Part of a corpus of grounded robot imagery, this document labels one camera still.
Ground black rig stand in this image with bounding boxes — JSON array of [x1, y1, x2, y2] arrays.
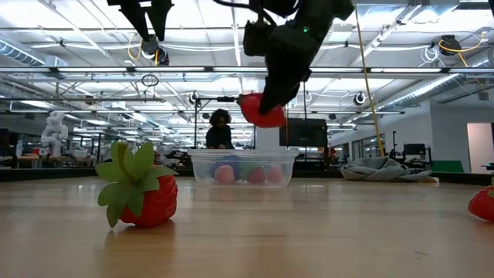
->
[[192, 95, 258, 150]]

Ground green board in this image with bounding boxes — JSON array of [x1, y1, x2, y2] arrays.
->
[[431, 160, 465, 174]]

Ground purple toy grapes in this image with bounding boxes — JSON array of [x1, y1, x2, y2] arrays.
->
[[209, 154, 248, 179]]

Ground black wall screen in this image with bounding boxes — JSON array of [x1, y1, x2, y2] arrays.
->
[[279, 117, 329, 147]]

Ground grey ceiling duct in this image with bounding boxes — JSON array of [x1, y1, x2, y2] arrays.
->
[[380, 73, 494, 111], [0, 38, 69, 70]]

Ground yellow hanging cable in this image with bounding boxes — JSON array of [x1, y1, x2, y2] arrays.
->
[[354, 11, 386, 158]]

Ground small black monitor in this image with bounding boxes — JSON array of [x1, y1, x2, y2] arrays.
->
[[402, 143, 426, 157]]

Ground red toy tomato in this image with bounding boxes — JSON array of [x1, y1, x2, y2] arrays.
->
[[236, 92, 289, 130]]

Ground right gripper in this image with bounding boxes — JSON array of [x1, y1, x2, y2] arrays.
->
[[258, 19, 333, 116]]

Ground clear plastic container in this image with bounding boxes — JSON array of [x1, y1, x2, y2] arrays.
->
[[188, 148, 300, 189]]

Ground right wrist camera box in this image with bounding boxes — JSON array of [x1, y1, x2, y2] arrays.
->
[[242, 19, 271, 58]]

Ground person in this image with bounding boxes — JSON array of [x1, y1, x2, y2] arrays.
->
[[205, 108, 235, 151]]

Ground grey crumpled cloth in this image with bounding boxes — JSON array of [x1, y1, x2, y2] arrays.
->
[[340, 155, 440, 184]]

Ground long light bar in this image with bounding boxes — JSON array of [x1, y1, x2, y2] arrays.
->
[[0, 65, 494, 75]]

